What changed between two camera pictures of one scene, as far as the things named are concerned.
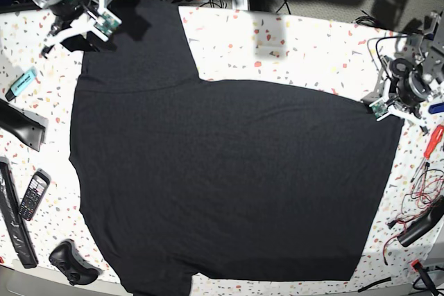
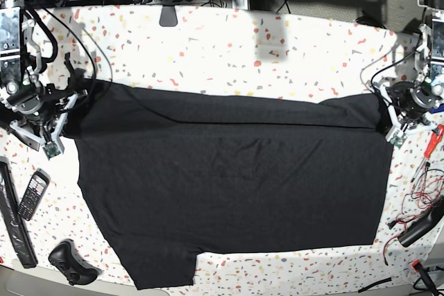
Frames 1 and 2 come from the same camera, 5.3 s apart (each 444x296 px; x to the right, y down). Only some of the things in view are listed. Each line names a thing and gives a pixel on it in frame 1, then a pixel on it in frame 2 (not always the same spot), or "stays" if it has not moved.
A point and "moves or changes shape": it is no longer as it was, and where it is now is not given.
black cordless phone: [35, 193] stays
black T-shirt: [183, 177] moves or changes shape
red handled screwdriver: [436, 139] stays
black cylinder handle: [433, 215] stays
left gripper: [103, 22] -> [47, 132]
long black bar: [24, 247] stays
